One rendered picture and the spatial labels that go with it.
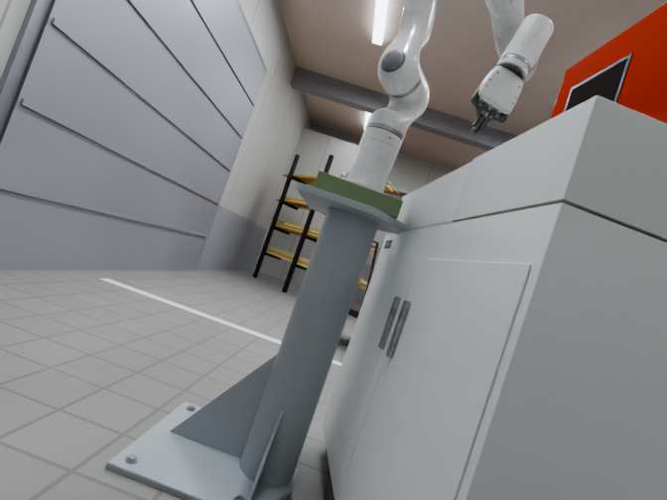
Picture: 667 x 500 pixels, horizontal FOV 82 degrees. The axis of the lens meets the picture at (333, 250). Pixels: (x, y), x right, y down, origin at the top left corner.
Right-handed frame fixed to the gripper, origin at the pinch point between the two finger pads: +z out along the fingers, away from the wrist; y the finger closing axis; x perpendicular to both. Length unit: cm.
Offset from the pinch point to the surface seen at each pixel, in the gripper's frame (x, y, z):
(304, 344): -11, 8, 74
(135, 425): -24, 37, 122
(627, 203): 50, -10, 25
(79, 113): -155, 180, 49
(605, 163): 50, -4, 23
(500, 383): 50, -7, 54
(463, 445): 46, -9, 64
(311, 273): -14, 17, 56
